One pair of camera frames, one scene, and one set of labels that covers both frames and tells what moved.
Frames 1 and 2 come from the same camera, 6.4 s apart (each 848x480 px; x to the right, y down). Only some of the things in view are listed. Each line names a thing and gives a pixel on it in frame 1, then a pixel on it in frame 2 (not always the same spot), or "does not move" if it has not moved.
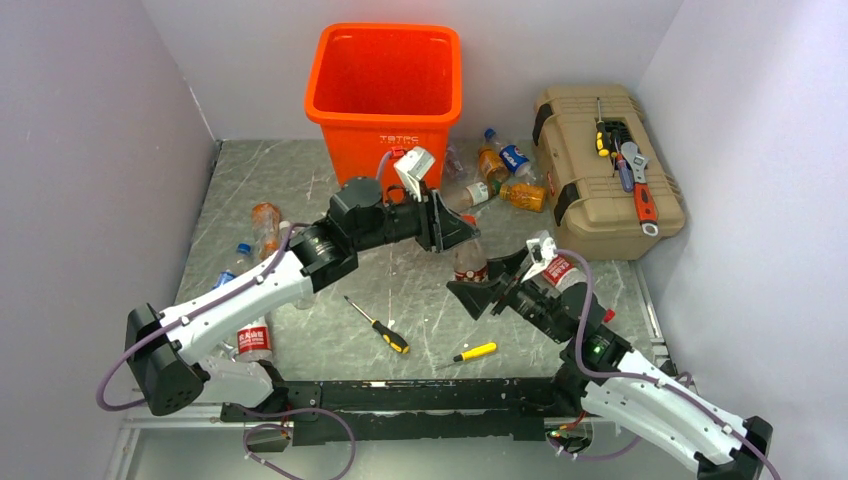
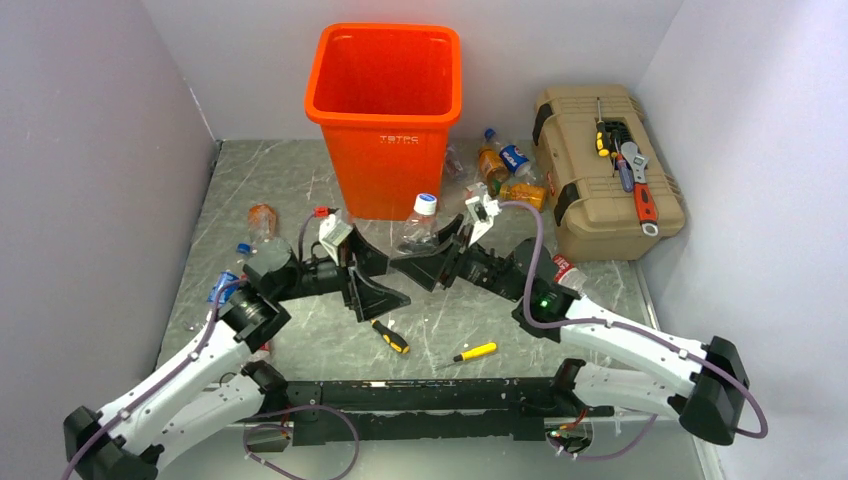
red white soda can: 562,272 does not move
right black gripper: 475,295 -> 429,270
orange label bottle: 265,227 does not move
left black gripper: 452,230 -> 359,288
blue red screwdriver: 625,170 does not move
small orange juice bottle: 524,196 does not move
